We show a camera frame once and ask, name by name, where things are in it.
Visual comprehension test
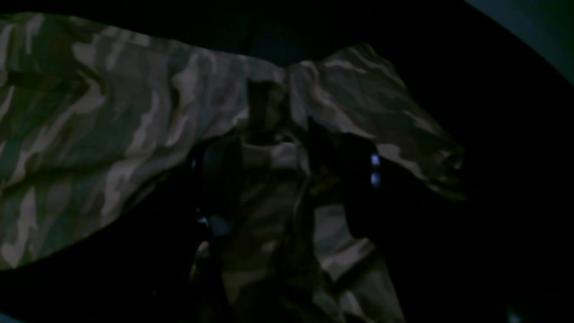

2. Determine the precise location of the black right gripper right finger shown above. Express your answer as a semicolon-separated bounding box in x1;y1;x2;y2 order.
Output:
339;134;573;323

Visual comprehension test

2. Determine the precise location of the camouflage t-shirt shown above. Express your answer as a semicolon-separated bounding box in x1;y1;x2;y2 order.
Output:
1;12;467;323

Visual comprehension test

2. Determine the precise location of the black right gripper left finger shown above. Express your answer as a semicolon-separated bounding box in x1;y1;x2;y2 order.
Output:
1;135;244;323

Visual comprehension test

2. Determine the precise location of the black table cloth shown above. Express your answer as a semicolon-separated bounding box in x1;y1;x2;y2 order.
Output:
0;0;574;323

